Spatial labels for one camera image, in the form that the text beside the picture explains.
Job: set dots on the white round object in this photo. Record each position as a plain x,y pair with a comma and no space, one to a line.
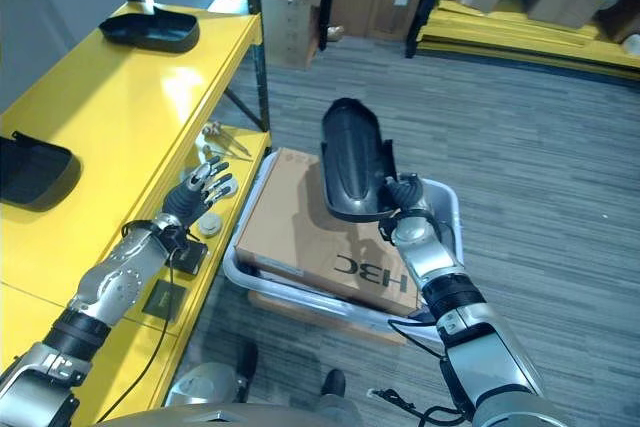
632,45

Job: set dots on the robot dark left foot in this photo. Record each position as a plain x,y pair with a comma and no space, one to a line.
247,367

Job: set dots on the dark square card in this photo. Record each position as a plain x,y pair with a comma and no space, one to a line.
164,301

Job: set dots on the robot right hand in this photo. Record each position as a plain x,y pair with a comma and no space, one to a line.
407,192

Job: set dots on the yellow shelf with black posts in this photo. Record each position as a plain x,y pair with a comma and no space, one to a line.
525,42

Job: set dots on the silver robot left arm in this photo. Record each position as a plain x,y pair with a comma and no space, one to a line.
107,287

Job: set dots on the round white disc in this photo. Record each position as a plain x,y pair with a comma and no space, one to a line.
209,225

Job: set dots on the yellow metal shelf unit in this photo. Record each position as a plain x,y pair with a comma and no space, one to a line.
125,112

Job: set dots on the robot dark right foot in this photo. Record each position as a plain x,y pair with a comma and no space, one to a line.
333,383

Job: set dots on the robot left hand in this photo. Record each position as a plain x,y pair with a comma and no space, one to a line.
187,197

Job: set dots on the grey plastic box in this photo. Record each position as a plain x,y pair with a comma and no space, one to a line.
450,212

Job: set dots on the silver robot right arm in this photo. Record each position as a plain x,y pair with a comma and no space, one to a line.
480,352

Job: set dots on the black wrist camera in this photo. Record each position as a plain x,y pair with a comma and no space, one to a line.
191,256

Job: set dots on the robot dark foot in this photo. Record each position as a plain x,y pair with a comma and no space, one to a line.
333,383
247,367

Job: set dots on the tall printed cardboard box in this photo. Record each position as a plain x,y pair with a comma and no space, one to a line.
292,2

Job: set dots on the brown H3C cardboard box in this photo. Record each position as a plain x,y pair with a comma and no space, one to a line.
300,227

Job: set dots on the robot silver leg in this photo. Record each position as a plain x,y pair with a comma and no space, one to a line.
205,387

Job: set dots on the black sole-shaped part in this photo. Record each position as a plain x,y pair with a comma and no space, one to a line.
350,157
150,29
32,174

